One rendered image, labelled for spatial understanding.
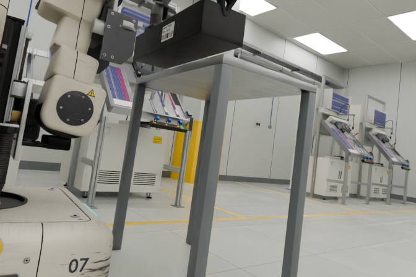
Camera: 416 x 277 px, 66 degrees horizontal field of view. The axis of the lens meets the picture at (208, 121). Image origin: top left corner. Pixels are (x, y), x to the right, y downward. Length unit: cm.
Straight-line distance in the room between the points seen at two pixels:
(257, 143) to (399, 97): 349
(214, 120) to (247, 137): 507
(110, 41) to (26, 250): 61
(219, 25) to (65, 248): 76
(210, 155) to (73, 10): 61
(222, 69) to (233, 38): 17
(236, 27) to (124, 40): 37
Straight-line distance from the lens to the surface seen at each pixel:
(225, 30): 108
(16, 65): 108
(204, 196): 95
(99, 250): 89
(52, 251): 87
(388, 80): 837
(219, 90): 95
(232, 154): 577
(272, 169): 663
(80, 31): 111
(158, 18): 158
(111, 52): 105
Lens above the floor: 51
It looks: 5 degrees up
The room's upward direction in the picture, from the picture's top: 8 degrees clockwise
